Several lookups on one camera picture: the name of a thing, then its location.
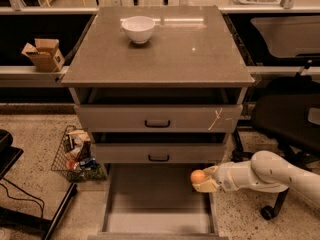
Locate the open grey bottom drawer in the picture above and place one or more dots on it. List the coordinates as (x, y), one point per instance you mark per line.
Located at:
(156, 202)

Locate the orange fruit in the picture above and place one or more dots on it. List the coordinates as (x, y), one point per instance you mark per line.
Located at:
(197, 176)

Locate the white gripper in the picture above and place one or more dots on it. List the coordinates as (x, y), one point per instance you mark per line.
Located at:
(224, 177)

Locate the white bowl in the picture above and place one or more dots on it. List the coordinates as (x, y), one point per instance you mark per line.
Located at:
(138, 29)

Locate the black stand base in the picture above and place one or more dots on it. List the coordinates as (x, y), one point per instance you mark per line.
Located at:
(15, 220)

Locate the grey drawer cabinet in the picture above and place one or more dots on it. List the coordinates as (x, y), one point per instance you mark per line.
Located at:
(190, 59)

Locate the black office chair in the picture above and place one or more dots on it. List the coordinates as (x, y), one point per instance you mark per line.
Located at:
(288, 112)

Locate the open cardboard box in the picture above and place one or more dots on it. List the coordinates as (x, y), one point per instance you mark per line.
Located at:
(45, 55)

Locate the grey top drawer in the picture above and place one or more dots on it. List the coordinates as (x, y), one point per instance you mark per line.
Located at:
(159, 118)

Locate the wire basket with items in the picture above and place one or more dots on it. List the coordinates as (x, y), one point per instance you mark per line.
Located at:
(73, 159)

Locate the grey middle drawer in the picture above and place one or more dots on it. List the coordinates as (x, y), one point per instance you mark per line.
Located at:
(158, 153)

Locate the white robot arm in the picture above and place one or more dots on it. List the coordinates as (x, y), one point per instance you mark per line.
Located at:
(264, 172)

